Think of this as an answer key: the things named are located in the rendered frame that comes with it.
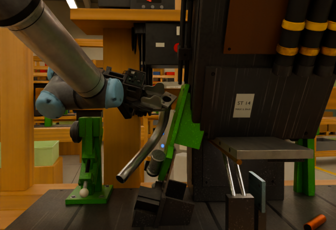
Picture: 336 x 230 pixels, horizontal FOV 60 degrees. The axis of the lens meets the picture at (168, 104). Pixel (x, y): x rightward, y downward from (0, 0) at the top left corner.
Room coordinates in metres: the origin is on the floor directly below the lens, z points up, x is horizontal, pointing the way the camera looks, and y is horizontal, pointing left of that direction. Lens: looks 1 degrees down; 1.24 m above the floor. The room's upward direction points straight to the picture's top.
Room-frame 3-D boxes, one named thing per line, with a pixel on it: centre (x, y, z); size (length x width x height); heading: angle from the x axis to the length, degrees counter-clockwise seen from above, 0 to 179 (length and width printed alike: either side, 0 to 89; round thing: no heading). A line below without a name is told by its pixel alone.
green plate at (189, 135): (0.81, -0.05, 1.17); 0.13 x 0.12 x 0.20; 93
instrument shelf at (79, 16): (1.14, -0.11, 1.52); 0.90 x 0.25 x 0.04; 93
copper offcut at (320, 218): (0.75, -0.38, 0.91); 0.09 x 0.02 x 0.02; 132
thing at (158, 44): (1.08, 0.00, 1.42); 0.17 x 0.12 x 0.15; 93
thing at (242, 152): (0.78, -0.21, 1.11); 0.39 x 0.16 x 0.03; 3
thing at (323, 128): (9.70, -5.03, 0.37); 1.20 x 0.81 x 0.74; 102
